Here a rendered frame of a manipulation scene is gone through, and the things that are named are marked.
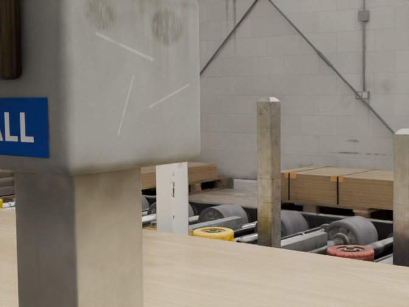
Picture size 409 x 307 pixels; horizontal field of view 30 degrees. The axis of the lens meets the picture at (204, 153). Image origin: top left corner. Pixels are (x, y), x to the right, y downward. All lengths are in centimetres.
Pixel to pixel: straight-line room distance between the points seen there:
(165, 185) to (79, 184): 128
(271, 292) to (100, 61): 84
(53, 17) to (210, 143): 920
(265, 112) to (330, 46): 695
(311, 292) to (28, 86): 85
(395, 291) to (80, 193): 85
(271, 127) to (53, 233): 127
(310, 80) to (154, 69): 833
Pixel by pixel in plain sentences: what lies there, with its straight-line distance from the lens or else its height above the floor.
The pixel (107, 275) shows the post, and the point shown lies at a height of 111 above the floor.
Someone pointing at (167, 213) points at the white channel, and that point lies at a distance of 156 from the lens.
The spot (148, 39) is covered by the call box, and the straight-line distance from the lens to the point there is 28.
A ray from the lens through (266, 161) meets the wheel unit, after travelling 155.
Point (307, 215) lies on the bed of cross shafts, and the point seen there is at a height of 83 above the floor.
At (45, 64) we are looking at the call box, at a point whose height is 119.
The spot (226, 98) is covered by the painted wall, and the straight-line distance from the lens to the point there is 927.
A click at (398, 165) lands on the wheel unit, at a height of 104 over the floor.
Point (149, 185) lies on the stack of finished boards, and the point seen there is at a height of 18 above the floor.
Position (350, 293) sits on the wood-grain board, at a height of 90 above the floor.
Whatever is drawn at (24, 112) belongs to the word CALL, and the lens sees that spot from 27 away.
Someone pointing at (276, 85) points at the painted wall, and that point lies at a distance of 884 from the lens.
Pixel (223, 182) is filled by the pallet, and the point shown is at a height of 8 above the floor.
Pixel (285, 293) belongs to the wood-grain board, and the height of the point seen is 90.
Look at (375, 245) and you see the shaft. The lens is 185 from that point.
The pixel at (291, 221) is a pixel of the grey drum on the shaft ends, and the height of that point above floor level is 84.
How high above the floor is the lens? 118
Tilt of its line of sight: 5 degrees down
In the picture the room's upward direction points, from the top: 1 degrees counter-clockwise
